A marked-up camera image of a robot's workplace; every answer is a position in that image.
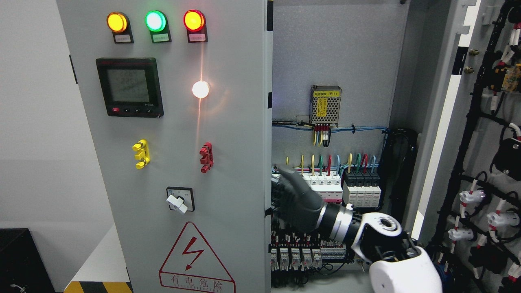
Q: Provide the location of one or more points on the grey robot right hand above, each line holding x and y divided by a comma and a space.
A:
300, 217

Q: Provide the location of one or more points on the grey cabinet door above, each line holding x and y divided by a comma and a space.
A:
230, 200
463, 99

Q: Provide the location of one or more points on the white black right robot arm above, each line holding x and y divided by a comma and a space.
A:
396, 264

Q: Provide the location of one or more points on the white socket breaker row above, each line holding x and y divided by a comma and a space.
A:
325, 187

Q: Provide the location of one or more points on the lower relay terminal row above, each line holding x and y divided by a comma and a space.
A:
294, 257

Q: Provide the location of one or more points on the black white surge protector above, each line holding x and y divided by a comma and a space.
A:
362, 190

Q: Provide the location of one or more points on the red terminal connector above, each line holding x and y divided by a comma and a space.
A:
206, 159

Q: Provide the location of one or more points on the metal mesh power supply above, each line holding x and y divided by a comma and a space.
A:
325, 104

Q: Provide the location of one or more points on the red electric hazard sticker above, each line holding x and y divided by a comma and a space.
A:
192, 265

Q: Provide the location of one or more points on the white lit indicator lamp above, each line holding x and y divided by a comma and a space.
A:
201, 89

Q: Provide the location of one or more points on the yellow terminal connector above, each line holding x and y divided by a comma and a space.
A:
142, 154

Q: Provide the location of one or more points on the black digital power meter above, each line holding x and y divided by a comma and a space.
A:
130, 87

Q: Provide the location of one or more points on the red indicator lamp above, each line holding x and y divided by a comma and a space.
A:
195, 24

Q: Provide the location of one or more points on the green indicator lamp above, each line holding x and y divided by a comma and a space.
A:
157, 24

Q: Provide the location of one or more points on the yellow indicator lamp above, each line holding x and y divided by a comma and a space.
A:
119, 25

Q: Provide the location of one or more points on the black box at left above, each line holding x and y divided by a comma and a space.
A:
21, 266

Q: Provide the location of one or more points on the white rotary selector switch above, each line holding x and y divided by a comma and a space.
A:
180, 199

